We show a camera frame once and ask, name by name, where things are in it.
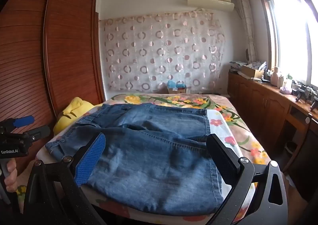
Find strawberry print white sheet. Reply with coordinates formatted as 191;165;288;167
35;108;259;225

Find cardboard box with blue items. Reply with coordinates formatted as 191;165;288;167
167;80;187;94

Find person's left hand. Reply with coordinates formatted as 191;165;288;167
5;159;18;193

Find white air deflector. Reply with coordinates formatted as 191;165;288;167
187;0;235;12

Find waste bin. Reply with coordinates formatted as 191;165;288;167
284;141;296;163

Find blue denim pants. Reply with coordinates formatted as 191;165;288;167
45;103;225;215

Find black devices on cabinet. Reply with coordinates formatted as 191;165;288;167
292;80;318;111

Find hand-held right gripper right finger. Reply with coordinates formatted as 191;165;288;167
206;134;290;225

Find wooden cabinet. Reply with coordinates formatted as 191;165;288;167
227;70;318;191

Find circle patterned sheer curtain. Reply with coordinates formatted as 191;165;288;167
99;11;225;92

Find open cardboard box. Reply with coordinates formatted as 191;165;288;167
242;65;265;79

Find stack of folded cloths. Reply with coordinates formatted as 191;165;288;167
230;60;249;73

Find floral blanket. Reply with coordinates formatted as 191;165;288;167
103;93;272;166

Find wooden slatted wardrobe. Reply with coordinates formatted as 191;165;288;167
0;0;105;191

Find window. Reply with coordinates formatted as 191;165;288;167
258;0;318;89

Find yellow plush toy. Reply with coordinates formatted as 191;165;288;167
53;97;96;135

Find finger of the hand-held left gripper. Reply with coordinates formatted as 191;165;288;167
24;126;51;141
10;115;35;128

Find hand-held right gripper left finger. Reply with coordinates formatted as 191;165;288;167
23;133;107;225

